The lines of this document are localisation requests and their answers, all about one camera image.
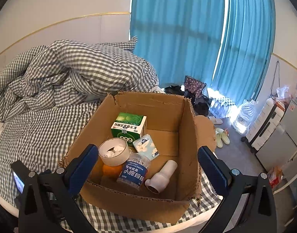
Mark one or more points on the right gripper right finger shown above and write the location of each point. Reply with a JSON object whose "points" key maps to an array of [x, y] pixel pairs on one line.
{"points": [[258, 213]]}

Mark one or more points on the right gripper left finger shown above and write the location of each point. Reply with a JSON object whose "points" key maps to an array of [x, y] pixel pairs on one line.
{"points": [[49, 198]]}

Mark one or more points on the white tissue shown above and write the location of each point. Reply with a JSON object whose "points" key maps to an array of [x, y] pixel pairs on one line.
{"points": [[114, 151]]}

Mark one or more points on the white tape roll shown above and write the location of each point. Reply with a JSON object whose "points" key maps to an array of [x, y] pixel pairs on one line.
{"points": [[118, 160]]}

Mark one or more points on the clear floss pick jar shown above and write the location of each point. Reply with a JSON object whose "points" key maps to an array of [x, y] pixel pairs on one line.
{"points": [[134, 170]]}

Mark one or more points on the white plastic tube fitting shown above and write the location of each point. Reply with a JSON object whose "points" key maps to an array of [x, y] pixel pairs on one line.
{"points": [[160, 180]]}

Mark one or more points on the blue tissue pack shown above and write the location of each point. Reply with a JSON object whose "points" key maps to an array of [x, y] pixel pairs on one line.
{"points": [[146, 147]]}

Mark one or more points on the checked bed sheet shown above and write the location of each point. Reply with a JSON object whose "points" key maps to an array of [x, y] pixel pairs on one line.
{"points": [[40, 140]]}

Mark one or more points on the orange fruit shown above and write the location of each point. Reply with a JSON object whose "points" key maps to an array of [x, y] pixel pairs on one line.
{"points": [[112, 171]]}

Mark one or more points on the pale green slippers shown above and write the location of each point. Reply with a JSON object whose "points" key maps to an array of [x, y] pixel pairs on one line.
{"points": [[221, 137]]}

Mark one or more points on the silver mini fridge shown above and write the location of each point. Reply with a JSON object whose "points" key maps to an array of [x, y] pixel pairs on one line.
{"points": [[282, 144]]}

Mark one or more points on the large water jug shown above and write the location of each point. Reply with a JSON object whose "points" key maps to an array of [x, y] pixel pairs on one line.
{"points": [[245, 116]]}

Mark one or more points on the white suitcase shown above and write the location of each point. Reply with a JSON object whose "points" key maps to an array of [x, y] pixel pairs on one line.
{"points": [[265, 124]]}

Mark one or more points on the pack of water bottles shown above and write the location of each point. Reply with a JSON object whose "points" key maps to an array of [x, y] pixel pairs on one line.
{"points": [[222, 107]]}

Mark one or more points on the grey checked duvet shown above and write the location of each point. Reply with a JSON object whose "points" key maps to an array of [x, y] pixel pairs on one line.
{"points": [[69, 72]]}

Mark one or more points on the green medicine box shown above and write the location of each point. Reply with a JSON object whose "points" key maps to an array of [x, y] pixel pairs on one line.
{"points": [[129, 127]]}

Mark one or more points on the brown cardboard box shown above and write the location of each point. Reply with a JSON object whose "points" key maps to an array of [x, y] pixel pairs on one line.
{"points": [[177, 133]]}

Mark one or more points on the dark floral bag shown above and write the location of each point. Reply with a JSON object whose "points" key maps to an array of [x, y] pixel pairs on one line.
{"points": [[194, 86]]}

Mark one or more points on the blue window curtain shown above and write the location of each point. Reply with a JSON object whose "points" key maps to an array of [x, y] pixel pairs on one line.
{"points": [[225, 43]]}

